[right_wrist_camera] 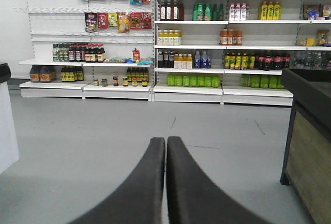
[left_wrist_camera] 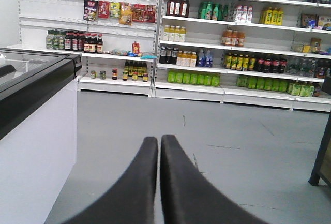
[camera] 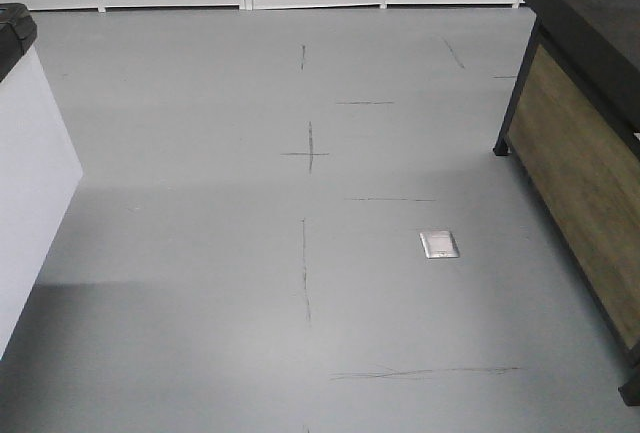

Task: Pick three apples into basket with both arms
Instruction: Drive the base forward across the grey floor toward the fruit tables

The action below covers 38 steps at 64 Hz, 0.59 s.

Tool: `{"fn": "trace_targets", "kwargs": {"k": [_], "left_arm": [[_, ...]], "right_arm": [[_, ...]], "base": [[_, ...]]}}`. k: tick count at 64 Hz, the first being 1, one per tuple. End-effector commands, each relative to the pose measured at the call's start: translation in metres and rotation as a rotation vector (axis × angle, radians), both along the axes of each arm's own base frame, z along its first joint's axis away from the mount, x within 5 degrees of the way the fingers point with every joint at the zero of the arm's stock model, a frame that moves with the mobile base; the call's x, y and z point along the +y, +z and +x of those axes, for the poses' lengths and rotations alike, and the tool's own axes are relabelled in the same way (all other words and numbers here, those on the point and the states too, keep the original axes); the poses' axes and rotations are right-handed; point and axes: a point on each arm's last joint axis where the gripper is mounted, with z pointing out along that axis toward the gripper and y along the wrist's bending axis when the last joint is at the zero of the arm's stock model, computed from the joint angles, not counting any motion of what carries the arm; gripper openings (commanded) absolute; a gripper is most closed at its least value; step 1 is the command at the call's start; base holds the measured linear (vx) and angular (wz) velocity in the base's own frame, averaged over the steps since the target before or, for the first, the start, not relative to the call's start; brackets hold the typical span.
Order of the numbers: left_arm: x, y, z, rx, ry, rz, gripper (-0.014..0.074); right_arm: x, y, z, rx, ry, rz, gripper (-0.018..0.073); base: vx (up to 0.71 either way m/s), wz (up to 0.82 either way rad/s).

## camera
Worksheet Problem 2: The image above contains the metal floor outlet plate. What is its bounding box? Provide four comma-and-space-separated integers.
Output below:
420, 230, 460, 259

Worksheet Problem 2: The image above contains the black wood produce stand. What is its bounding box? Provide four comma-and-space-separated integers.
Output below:
492, 0, 640, 407

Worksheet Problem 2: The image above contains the white freezer cabinet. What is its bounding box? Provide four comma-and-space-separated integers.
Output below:
1, 3, 83, 346

